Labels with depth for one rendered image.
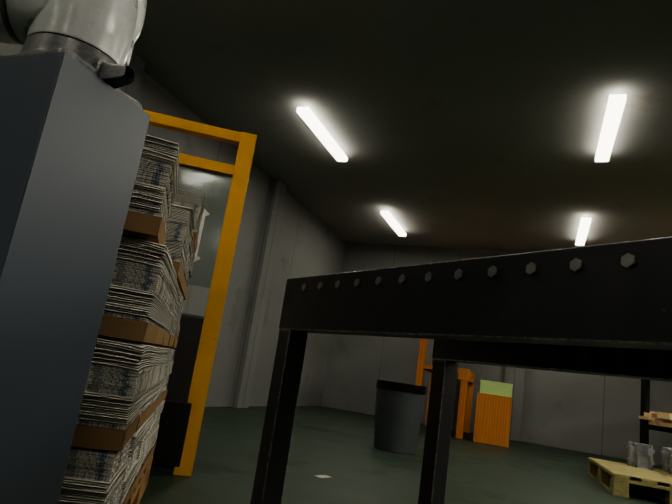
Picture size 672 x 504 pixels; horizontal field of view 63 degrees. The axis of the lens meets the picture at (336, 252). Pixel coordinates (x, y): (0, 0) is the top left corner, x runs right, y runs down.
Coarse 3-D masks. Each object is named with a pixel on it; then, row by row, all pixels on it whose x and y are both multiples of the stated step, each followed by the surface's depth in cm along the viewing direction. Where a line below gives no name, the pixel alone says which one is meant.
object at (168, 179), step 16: (144, 144) 125; (160, 144) 126; (176, 144) 126; (144, 160) 124; (160, 160) 125; (176, 160) 127; (144, 176) 123; (160, 176) 124; (176, 176) 140; (144, 192) 122; (160, 192) 123; (176, 192) 152; (128, 208) 121; (144, 208) 122; (160, 208) 123; (160, 224) 126
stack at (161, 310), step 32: (128, 256) 122; (160, 256) 123; (128, 288) 120; (160, 288) 130; (160, 320) 152; (96, 352) 116; (128, 352) 118; (160, 352) 170; (96, 384) 116; (128, 384) 117; (160, 384) 200; (96, 416) 114; (128, 416) 118; (128, 448) 138; (64, 480) 111; (96, 480) 112; (128, 480) 148
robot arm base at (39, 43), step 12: (36, 36) 87; (48, 36) 87; (60, 36) 87; (24, 48) 88; (36, 48) 86; (48, 48) 86; (60, 48) 82; (72, 48) 87; (84, 48) 88; (84, 60) 88; (96, 60) 89; (108, 60) 91; (96, 72) 88; (108, 72) 88; (120, 72) 88; (132, 72) 90; (120, 84) 90
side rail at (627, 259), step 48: (288, 288) 128; (336, 288) 111; (384, 288) 99; (432, 288) 89; (480, 288) 80; (528, 288) 74; (576, 288) 68; (624, 288) 63; (384, 336) 102; (432, 336) 88; (480, 336) 78; (528, 336) 72; (576, 336) 66; (624, 336) 62
